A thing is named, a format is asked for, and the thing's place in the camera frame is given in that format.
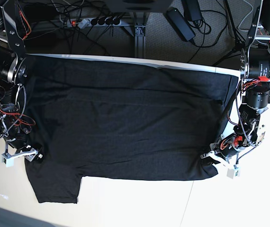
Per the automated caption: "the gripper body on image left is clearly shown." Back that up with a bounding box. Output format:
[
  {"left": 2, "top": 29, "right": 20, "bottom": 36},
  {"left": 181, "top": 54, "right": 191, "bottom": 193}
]
[{"left": 6, "top": 133, "right": 30, "bottom": 149}]

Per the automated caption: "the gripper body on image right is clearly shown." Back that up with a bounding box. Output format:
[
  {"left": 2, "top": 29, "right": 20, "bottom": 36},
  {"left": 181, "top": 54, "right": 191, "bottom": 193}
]
[{"left": 216, "top": 133, "right": 246, "bottom": 161}]

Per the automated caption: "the black T-shirt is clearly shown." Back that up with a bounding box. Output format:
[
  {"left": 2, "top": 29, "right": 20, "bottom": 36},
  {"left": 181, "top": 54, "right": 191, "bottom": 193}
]
[{"left": 25, "top": 56, "right": 238, "bottom": 203}]

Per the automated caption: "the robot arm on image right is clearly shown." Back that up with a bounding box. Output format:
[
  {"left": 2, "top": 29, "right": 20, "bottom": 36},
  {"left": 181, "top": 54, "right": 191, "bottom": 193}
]
[{"left": 200, "top": 0, "right": 270, "bottom": 173}]

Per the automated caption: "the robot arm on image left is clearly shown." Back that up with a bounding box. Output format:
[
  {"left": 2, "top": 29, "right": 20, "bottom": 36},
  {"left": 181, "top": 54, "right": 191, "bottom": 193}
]
[{"left": 0, "top": 0, "right": 43, "bottom": 167}]

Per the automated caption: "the black tripod stand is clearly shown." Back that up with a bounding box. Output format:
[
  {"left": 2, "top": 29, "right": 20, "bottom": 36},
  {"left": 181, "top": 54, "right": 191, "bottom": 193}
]
[{"left": 212, "top": 0, "right": 245, "bottom": 66}]

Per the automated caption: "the black power brick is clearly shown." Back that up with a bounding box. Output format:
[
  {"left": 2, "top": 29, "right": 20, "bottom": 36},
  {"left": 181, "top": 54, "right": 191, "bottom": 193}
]
[{"left": 165, "top": 7, "right": 196, "bottom": 42}]

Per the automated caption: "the grey power strip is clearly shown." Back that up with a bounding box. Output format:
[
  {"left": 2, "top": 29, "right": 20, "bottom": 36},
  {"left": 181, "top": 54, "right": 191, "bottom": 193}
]
[{"left": 65, "top": 17, "right": 123, "bottom": 29}]

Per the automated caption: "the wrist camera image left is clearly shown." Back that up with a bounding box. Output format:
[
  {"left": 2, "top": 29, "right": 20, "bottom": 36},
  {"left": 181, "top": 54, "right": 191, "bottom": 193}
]
[{"left": 1, "top": 153, "right": 14, "bottom": 167}]

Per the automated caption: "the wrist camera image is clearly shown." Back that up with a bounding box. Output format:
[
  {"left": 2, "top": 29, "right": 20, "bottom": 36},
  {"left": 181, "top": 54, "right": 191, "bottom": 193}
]
[
  {"left": 226, "top": 168, "right": 239, "bottom": 179},
  {"left": 1, "top": 153, "right": 14, "bottom": 167}
]

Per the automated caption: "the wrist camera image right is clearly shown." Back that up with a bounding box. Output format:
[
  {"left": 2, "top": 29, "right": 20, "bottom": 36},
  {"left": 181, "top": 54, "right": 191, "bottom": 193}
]
[{"left": 226, "top": 168, "right": 239, "bottom": 179}]

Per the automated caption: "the aluminium frame post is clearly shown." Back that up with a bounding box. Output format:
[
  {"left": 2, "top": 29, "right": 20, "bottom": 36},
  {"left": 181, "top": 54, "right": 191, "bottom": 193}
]
[{"left": 133, "top": 12, "right": 149, "bottom": 59}]

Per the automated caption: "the grey base plate top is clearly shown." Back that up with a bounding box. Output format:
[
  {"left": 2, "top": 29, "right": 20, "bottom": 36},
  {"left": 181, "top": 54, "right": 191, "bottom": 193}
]
[{"left": 104, "top": 0, "right": 172, "bottom": 13}]

